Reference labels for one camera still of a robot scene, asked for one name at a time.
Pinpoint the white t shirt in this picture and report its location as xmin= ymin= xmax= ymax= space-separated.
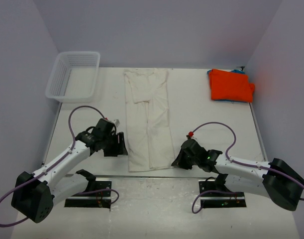
xmin=124 ymin=68 xmax=174 ymax=172

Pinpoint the purple cable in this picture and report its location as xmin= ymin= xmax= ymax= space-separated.
xmin=0 ymin=106 xmax=120 ymax=227
xmin=188 ymin=121 xmax=304 ymax=215

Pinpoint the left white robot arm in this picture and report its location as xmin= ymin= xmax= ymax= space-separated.
xmin=11 ymin=119 xmax=128 ymax=223

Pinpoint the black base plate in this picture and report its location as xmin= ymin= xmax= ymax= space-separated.
xmin=64 ymin=180 xmax=112 ymax=209
xmin=199 ymin=179 xmax=247 ymax=209

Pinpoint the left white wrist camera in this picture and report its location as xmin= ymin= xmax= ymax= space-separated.
xmin=112 ymin=119 xmax=120 ymax=127

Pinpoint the folded orange t shirt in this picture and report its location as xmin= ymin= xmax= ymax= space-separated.
xmin=207 ymin=69 xmax=255 ymax=103

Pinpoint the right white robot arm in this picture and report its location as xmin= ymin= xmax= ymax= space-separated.
xmin=172 ymin=139 xmax=304 ymax=211

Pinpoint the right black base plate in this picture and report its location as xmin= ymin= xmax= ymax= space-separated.
xmin=199 ymin=179 xmax=247 ymax=209

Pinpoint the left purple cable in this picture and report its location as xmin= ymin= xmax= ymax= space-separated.
xmin=0 ymin=106 xmax=120 ymax=227

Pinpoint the folded blue t shirt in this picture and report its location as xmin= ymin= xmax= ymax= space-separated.
xmin=230 ymin=69 xmax=245 ymax=74

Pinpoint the white plastic basket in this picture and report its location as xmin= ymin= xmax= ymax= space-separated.
xmin=45 ymin=51 xmax=101 ymax=104

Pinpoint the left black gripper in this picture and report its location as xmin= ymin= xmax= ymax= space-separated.
xmin=101 ymin=131 xmax=127 ymax=156

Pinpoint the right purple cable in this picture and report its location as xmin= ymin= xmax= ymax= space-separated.
xmin=188 ymin=121 xmax=304 ymax=215

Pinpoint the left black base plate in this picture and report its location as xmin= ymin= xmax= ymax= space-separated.
xmin=64 ymin=180 xmax=112 ymax=209

